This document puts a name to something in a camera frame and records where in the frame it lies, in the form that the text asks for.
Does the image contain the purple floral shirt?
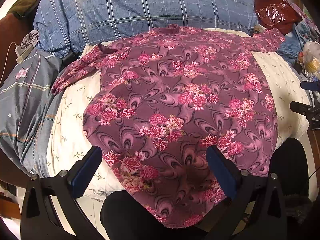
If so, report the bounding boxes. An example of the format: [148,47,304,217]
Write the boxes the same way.
[52,24,285,229]

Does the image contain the clutter of small packages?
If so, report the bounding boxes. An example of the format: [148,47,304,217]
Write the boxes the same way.
[299,41,319,82]

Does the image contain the blue denim garment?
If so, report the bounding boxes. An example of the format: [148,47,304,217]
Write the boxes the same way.
[277,21,312,66]

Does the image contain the cream leaf-print pillow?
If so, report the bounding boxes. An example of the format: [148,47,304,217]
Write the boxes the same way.
[46,28,311,201]

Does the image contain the dark red plastic bag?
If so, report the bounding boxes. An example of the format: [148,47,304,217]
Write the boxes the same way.
[254,0,302,35]

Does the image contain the grey patterned duvet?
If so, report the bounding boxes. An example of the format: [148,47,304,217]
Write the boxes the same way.
[1,49,62,177]

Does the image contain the dark wooden headboard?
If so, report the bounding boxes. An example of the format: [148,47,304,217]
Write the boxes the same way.
[0,14,31,86]

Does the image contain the blue plaid quilt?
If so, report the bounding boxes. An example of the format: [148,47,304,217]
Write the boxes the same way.
[34,0,257,57]

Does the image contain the olive green cloth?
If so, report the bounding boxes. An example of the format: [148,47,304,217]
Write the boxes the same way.
[7,0,41,19]

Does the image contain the white charger with cable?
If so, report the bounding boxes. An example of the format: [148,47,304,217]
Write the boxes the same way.
[1,42,34,82]

